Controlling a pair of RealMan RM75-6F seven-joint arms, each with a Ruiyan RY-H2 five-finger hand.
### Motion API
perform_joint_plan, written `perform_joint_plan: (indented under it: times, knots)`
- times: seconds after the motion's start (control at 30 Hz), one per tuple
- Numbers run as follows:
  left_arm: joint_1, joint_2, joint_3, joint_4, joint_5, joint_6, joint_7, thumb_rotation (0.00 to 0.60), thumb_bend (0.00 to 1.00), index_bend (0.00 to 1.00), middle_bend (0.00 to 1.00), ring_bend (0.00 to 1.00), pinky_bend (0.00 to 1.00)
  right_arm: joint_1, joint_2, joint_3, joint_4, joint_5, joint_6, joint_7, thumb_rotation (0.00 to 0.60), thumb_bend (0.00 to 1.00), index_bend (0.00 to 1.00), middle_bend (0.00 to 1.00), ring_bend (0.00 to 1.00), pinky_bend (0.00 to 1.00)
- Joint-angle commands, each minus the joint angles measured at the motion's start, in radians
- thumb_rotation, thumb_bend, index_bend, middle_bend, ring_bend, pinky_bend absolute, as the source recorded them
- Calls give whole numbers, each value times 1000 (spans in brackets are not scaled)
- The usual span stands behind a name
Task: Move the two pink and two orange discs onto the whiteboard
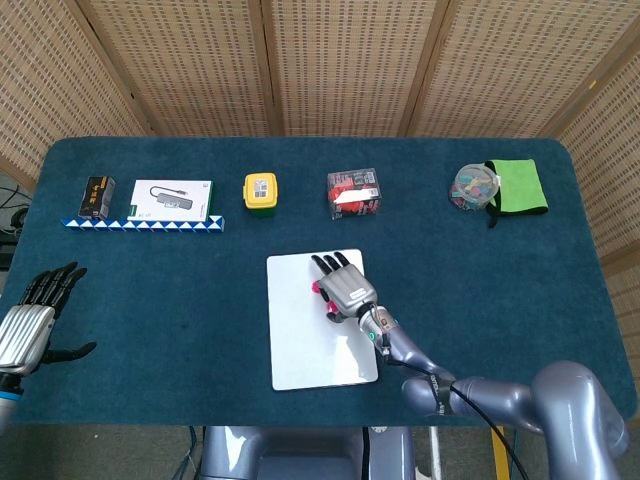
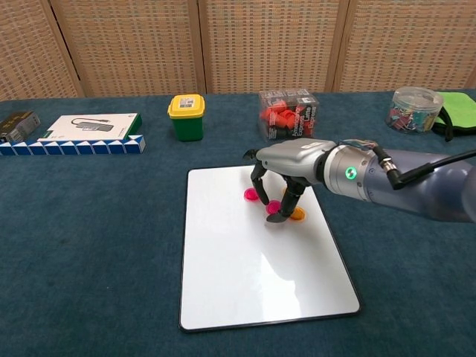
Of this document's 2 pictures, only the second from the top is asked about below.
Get clear jar of binder clips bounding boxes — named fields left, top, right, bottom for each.
left=385, top=86, right=446, bottom=134

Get yellow green mini bin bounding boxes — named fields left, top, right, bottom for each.
left=167, top=93, right=207, bottom=142

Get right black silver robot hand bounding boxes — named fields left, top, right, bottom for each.
left=243, top=138, right=338, bottom=224

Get woven folding screen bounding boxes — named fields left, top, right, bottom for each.
left=0, top=0, right=476, bottom=102

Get white USB hub box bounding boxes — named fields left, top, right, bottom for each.
left=36, top=112, right=143, bottom=142

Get blue carpet table mat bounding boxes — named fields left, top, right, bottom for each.
left=0, top=88, right=476, bottom=357

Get green microfiber cloth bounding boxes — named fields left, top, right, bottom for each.
left=431, top=91, right=476, bottom=142

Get blue white snake puzzle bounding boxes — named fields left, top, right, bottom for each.
left=0, top=134, right=147, bottom=157

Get small black gold box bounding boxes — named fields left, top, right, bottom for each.
left=0, top=110, right=42, bottom=144

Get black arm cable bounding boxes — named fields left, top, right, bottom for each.
left=373, top=145, right=476, bottom=190

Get white rectangular board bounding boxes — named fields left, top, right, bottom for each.
left=178, top=163, right=362, bottom=332

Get clear box red contents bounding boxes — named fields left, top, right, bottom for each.
left=258, top=89, right=320, bottom=143

